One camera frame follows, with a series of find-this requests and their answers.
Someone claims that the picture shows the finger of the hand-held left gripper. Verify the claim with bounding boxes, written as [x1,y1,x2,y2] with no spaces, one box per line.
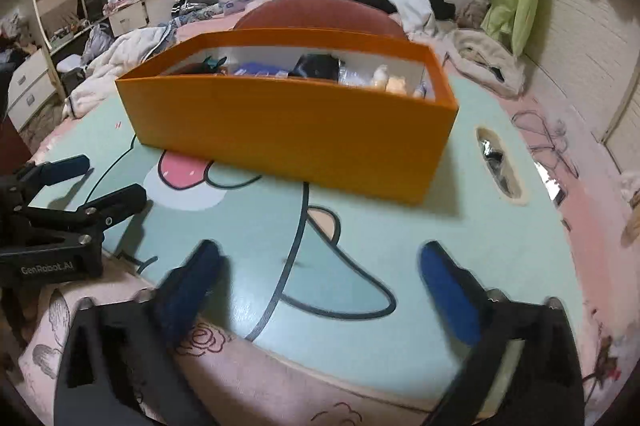
[20,154,92,191]
[24,184,148,233]

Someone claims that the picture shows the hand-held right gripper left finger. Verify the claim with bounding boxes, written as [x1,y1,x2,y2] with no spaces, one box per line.
[54,239,224,426]

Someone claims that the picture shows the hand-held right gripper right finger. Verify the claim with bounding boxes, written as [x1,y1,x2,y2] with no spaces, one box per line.
[419,240,587,426]

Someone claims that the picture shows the orange storage box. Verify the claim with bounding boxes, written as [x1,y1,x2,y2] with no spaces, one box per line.
[115,28,460,207]

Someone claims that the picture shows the blue tin box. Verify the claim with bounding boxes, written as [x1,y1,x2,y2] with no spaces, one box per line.
[232,61,291,78]

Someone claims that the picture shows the mint green cartoon desktop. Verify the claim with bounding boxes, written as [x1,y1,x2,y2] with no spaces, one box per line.
[30,71,588,412]

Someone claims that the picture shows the white drawer cabinet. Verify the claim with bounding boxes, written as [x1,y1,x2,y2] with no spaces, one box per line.
[6,49,60,132]

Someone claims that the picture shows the grey plastic bag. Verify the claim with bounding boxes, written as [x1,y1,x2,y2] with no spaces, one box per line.
[82,24,116,64]

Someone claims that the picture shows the white striped blanket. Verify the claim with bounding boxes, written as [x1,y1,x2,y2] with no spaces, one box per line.
[62,25,177,118]

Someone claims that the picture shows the crumpled foil wrapper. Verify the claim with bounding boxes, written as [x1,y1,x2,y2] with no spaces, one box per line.
[479,129,520,198]

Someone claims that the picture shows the white cardboard box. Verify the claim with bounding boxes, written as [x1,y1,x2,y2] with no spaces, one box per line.
[145,0,190,24]
[107,0,151,38]

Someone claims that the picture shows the beige plush toy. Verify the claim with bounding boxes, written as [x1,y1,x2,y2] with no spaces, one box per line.
[620,171,640,248]

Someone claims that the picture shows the dark clothes pile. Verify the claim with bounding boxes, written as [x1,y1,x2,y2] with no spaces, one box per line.
[170,0,221,20]

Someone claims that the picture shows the beige toy figures bundle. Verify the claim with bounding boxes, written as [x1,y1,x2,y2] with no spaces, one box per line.
[370,64,436,100]

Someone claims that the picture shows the lavender box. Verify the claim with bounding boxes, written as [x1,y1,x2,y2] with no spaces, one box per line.
[220,0,261,14]

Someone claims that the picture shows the black object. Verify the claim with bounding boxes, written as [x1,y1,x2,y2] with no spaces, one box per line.
[292,54,346,82]

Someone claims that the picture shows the beige blanket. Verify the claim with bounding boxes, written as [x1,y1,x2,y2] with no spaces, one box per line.
[442,28,527,101]

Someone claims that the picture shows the red pillow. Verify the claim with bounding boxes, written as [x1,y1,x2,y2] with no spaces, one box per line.
[232,0,408,41]

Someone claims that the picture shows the mauve cloth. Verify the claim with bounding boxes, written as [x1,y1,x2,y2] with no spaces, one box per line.
[456,0,493,30]

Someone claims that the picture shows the black clothing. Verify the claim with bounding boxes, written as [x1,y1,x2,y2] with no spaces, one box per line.
[312,0,457,21]

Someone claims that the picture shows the white wall shelf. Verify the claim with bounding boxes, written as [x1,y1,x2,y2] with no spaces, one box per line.
[29,0,93,100]

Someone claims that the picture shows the thin black cable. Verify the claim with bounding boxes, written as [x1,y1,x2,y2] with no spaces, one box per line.
[510,109,581,179]

